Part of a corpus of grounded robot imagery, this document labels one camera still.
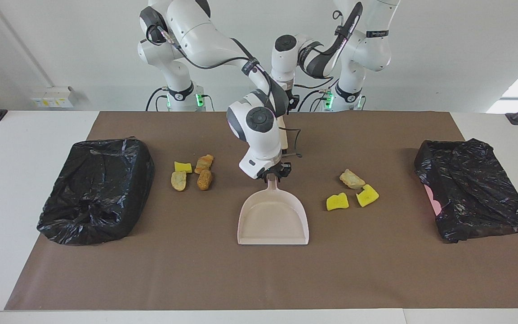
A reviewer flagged brown cork-like foam piece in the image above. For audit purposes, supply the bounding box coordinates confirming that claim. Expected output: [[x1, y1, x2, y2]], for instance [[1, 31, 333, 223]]
[[196, 169, 214, 191]]

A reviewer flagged beige plastic dustpan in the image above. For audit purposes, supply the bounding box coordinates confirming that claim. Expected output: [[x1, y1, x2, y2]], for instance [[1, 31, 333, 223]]
[[237, 173, 310, 246]]

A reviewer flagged brown paper table mat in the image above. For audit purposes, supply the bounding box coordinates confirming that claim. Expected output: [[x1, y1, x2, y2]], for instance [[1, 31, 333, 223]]
[[4, 111, 518, 311]]

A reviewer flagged black base cable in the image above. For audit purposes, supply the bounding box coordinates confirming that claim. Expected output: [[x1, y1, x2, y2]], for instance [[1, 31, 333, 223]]
[[145, 87, 170, 112], [297, 89, 329, 112]]

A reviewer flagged black plastic trash bag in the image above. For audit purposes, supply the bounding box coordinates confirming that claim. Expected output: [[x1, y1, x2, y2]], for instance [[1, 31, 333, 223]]
[[37, 137, 155, 246], [414, 139, 518, 244]]

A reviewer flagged pale beige foam piece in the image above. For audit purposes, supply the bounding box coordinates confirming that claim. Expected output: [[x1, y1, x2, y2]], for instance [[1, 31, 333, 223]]
[[170, 171, 188, 192]]

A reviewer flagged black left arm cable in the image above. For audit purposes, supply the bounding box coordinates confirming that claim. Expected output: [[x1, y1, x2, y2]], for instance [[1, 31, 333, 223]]
[[295, 2, 364, 90]]

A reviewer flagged beige crusty foam chunk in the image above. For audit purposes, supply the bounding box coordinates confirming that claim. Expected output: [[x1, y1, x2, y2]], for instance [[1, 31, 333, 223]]
[[339, 169, 366, 190]]

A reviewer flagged pink plastic bin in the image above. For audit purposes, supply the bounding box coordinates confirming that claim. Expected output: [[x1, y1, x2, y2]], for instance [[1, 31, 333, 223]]
[[423, 184, 443, 216]]

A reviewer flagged orange ribbed foam piece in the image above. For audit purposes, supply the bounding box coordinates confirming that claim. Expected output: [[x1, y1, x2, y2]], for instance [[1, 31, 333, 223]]
[[194, 154, 215, 174]]

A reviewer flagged white wall socket box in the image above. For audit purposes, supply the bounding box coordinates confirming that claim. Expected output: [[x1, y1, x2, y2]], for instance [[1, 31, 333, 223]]
[[31, 86, 75, 109]]

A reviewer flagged yellow sponge piece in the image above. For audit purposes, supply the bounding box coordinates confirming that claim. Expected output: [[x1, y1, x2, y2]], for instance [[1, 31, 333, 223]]
[[326, 192, 350, 212], [356, 184, 380, 208]]

